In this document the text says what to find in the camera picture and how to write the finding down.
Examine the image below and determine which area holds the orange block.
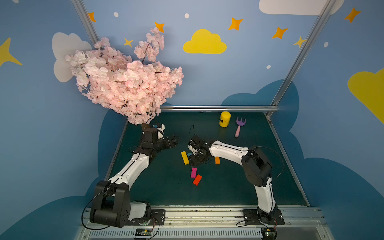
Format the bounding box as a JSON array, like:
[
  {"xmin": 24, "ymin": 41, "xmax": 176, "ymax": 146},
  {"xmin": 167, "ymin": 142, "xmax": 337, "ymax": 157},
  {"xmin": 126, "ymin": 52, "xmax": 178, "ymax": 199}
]
[{"xmin": 215, "ymin": 157, "xmax": 221, "ymax": 165}]

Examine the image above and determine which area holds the long yellow block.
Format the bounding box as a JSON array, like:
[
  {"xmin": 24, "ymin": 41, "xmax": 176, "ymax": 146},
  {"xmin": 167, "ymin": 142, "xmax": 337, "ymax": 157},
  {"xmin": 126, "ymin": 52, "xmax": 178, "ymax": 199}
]
[{"xmin": 181, "ymin": 151, "xmax": 190, "ymax": 165}]

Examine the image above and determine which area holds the magenta block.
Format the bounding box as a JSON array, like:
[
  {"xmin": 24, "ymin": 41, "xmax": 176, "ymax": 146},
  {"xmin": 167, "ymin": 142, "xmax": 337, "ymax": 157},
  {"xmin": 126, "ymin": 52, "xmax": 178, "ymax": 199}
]
[{"xmin": 191, "ymin": 167, "xmax": 197, "ymax": 179}]

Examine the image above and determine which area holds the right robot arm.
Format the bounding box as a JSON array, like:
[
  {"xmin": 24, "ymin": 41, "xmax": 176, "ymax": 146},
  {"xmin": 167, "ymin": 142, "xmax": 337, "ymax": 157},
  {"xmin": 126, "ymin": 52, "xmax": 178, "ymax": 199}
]
[{"xmin": 188, "ymin": 135, "xmax": 277, "ymax": 222}]

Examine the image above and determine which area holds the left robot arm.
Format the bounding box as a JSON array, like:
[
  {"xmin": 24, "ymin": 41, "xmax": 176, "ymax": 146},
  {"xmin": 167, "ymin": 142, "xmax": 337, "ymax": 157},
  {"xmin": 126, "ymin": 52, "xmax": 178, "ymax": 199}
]
[{"xmin": 90, "ymin": 125, "xmax": 179, "ymax": 228}]

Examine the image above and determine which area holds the red block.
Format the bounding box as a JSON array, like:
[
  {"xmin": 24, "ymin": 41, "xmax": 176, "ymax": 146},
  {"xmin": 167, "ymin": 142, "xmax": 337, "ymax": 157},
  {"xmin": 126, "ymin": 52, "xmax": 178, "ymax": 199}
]
[{"xmin": 193, "ymin": 175, "xmax": 202, "ymax": 186}]

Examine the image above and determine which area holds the yellow cylindrical bottle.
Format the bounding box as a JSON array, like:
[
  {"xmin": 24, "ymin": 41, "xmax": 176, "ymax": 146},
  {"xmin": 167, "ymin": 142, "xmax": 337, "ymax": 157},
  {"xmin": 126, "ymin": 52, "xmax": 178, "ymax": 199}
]
[{"xmin": 219, "ymin": 111, "xmax": 231, "ymax": 128}]

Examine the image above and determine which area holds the purple pink toy fork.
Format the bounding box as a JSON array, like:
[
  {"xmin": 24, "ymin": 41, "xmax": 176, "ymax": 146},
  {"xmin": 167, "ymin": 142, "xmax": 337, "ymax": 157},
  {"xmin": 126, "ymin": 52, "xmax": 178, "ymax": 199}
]
[{"xmin": 235, "ymin": 117, "xmax": 247, "ymax": 138}]

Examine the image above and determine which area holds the pink cherry blossom tree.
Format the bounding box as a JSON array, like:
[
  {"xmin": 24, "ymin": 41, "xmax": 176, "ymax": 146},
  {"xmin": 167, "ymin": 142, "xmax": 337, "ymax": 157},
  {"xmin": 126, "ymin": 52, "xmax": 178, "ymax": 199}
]
[{"xmin": 65, "ymin": 28, "xmax": 184, "ymax": 125}]

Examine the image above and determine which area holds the left circuit board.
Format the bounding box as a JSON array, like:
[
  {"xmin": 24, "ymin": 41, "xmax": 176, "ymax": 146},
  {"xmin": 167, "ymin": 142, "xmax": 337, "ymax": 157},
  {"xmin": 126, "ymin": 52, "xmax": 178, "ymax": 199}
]
[{"xmin": 134, "ymin": 229, "xmax": 153, "ymax": 239}]

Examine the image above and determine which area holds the circuit board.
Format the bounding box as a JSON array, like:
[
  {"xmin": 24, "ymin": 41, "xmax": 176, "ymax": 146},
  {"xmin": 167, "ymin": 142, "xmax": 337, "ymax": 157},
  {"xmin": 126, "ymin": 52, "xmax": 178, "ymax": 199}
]
[
  {"xmin": 134, "ymin": 229, "xmax": 153, "ymax": 239},
  {"xmin": 261, "ymin": 228, "xmax": 277, "ymax": 240}
]

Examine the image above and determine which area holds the right circuit board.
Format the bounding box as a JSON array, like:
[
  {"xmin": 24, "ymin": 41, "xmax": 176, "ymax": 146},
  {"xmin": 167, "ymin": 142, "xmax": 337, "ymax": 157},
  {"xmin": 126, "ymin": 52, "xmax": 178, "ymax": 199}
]
[{"xmin": 261, "ymin": 228, "xmax": 277, "ymax": 240}]

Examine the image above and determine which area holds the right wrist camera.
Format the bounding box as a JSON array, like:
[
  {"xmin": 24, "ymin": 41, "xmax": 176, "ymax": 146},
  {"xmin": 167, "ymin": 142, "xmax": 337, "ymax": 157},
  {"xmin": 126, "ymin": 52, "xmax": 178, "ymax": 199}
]
[{"xmin": 188, "ymin": 140, "xmax": 199, "ymax": 155}]

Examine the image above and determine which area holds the aluminium frame rail back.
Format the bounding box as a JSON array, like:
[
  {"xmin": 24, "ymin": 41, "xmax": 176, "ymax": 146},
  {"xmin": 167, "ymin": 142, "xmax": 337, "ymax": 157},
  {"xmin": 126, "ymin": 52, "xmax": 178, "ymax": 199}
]
[{"xmin": 161, "ymin": 105, "xmax": 279, "ymax": 113}]

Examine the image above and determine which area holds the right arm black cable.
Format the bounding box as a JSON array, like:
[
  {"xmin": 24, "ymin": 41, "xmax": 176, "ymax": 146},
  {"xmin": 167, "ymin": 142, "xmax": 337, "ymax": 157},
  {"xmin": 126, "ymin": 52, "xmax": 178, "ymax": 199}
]
[{"xmin": 251, "ymin": 146, "xmax": 285, "ymax": 181}]

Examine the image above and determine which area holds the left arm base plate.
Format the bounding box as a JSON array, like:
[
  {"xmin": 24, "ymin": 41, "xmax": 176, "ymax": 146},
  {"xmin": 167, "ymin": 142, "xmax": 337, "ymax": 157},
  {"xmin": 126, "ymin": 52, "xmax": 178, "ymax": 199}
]
[{"xmin": 125, "ymin": 209, "xmax": 166, "ymax": 226}]

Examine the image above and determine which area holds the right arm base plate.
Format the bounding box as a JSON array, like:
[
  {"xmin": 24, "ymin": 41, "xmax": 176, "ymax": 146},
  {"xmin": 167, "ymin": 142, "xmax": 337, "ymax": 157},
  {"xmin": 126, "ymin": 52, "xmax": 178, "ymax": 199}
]
[{"xmin": 243, "ymin": 208, "xmax": 285, "ymax": 226}]

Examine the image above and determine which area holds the aluminium front rail bed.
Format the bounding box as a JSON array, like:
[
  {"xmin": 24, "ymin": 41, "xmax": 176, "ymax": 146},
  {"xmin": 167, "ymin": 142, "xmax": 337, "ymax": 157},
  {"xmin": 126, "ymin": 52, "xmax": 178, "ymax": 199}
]
[{"xmin": 75, "ymin": 205, "xmax": 334, "ymax": 240}]

